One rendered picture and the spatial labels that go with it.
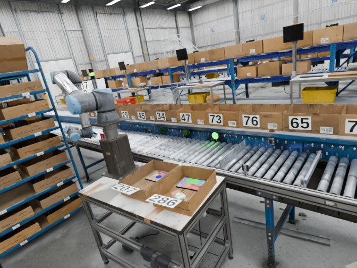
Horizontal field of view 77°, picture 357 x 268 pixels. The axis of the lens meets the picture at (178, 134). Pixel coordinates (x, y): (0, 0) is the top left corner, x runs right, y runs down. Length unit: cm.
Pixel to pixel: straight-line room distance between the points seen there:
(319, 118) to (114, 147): 160
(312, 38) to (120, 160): 555
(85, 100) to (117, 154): 49
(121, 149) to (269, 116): 129
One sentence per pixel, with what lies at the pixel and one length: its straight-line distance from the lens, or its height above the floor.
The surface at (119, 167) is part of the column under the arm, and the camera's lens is 194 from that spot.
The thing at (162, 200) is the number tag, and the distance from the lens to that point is 134.
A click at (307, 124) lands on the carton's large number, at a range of 202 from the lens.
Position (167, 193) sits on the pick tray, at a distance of 158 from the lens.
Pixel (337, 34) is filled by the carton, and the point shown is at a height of 153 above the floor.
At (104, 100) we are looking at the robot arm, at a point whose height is 140.
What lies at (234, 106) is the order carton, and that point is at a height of 103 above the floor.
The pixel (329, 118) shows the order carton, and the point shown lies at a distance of 198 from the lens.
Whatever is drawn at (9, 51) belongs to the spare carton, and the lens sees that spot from 272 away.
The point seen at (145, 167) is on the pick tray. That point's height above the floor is 82.
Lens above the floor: 160
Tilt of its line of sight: 18 degrees down
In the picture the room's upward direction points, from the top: 10 degrees counter-clockwise
